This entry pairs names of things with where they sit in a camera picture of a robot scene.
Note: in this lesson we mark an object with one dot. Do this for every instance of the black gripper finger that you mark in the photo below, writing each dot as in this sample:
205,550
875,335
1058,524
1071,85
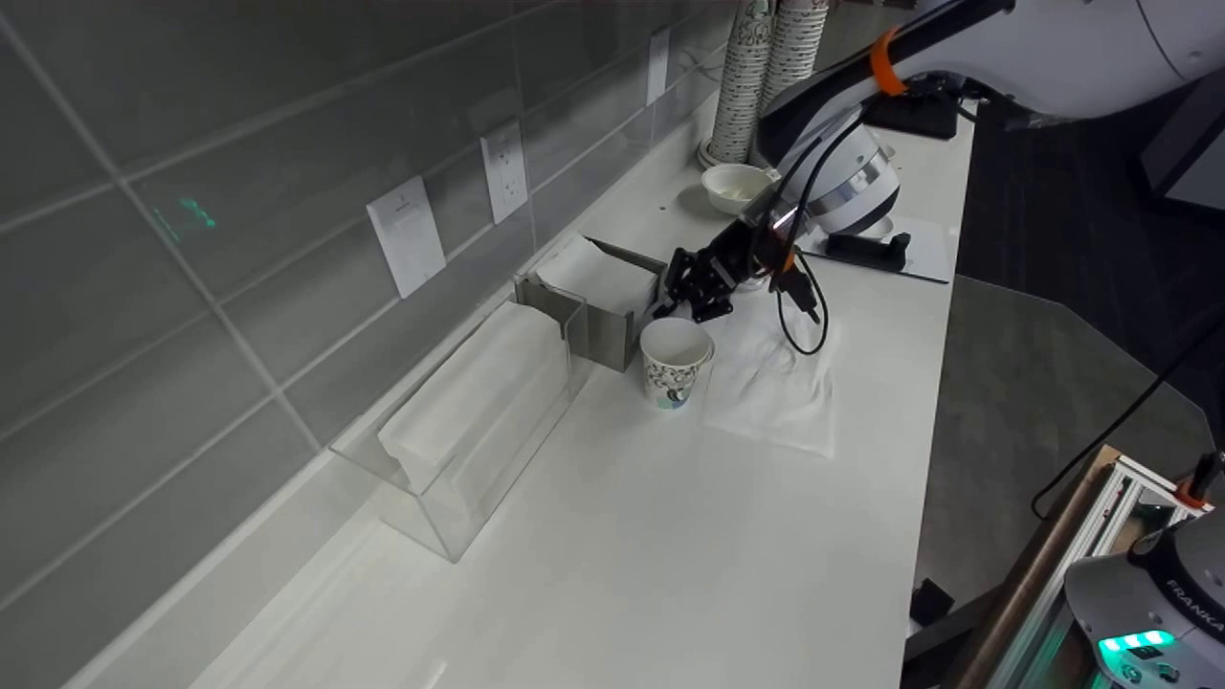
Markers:
684,271
710,302

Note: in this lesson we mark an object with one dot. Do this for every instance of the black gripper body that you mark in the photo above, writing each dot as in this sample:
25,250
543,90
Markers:
748,254

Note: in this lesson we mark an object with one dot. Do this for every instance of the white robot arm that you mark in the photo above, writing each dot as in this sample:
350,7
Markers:
1075,52

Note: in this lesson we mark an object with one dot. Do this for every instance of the wide white bowl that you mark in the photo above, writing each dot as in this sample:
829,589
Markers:
737,190

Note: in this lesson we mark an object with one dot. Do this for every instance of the white cloth towel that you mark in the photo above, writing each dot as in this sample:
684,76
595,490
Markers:
778,396

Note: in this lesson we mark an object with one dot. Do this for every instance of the patterned paper cup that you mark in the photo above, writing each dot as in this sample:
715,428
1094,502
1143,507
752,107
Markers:
676,365

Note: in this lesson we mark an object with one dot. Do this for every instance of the napkin dispenser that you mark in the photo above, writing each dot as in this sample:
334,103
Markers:
599,339

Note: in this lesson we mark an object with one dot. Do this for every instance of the black rectangular device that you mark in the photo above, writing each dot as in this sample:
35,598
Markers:
868,250

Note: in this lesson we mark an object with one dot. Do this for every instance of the tall paper cup stack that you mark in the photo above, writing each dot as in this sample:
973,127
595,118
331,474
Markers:
742,76

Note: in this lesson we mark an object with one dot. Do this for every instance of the white flat board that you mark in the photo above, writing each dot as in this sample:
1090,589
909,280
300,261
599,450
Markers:
931,250

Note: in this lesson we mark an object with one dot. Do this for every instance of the short paper cup stack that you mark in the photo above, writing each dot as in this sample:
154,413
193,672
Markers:
798,43

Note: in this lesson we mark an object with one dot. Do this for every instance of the clear plastic bin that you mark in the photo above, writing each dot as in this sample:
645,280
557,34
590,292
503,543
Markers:
484,384

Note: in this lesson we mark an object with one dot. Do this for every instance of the clear acrylic box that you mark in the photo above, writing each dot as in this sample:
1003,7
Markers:
436,510

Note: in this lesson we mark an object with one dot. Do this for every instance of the wood framed white panel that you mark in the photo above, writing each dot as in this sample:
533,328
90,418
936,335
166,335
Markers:
1038,561

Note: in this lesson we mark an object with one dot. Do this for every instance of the gray device green light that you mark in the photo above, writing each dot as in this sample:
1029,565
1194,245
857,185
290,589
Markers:
1150,613

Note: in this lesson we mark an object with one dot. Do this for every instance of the white wall outlet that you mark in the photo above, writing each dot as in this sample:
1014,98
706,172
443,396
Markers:
408,234
508,172

